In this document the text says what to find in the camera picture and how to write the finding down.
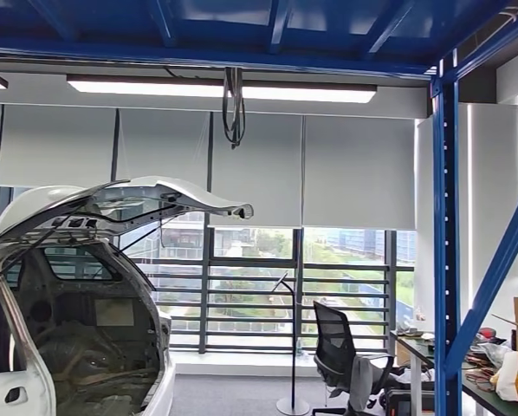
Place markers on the blue steel shelf rack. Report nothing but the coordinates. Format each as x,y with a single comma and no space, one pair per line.
446,229

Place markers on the dark window railing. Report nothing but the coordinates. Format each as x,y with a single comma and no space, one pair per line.
202,287

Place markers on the white car tailgate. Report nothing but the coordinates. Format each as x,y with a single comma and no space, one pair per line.
174,189

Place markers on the clear water bottle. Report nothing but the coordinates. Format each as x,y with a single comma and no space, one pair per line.
299,347

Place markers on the black mesh office chair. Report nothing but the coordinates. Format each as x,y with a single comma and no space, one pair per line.
334,339

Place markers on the long ceiling light strip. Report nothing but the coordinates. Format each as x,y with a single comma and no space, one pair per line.
155,87

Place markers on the black pole floor stand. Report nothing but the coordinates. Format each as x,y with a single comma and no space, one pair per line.
292,406

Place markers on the grey jacket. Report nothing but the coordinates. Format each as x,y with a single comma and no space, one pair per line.
361,382

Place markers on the dark top work desk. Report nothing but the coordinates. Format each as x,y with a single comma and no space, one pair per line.
414,346

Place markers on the black equipment case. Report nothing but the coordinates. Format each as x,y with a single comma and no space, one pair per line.
408,405

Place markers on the small red object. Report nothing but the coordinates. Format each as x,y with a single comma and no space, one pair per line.
487,333

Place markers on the white yellow plastic bag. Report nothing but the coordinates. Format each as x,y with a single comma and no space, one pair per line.
513,379

